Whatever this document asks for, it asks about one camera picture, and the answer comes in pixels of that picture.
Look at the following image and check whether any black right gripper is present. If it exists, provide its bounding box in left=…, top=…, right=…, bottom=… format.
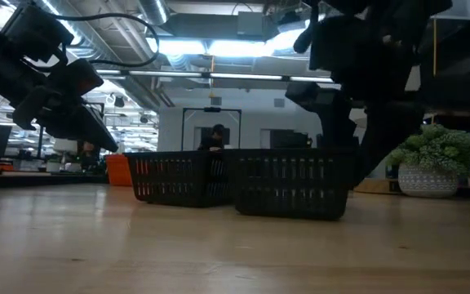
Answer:
left=286, top=0, right=454, bottom=187

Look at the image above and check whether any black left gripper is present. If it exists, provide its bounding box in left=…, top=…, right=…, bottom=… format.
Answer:
left=12, top=83, right=120, bottom=153

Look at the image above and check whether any black plastic basket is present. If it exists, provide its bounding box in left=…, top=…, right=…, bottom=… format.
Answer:
left=228, top=147, right=355, bottom=221
left=125, top=149, right=236, bottom=208

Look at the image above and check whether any person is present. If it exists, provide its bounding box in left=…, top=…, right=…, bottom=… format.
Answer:
left=80, top=140, right=100, bottom=168
left=197, top=123, right=227, bottom=152

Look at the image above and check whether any orange plastic basket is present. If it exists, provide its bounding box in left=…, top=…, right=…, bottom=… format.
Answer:
left=104, top=154, right=134, bottom=188

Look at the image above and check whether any round wooden lamp base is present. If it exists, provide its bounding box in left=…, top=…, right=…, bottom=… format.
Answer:
left=352, top=177, right=401, bottom=195

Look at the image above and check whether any white cylindrical lamp shade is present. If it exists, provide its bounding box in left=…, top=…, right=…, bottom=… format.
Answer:
left=404, top=65, right=422, bottom=91

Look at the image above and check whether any green potted plant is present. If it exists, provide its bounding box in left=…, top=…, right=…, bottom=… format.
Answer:
left=384, top=123, right=470, bottom=199

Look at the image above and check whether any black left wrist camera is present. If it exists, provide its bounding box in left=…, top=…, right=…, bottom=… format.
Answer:
left=49, top=58, right=104, bottom=98

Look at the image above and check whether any black aluminium table frame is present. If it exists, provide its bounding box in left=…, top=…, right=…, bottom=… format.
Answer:
left=0, top=174, right=109, bottom=189

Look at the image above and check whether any black camera cable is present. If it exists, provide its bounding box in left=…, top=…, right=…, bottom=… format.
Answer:
left=53, top=12, right=161, bottom=69

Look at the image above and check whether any black background gantry frame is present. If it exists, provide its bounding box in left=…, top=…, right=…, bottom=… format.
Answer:
left=180, top=107, right=243, bottom=152

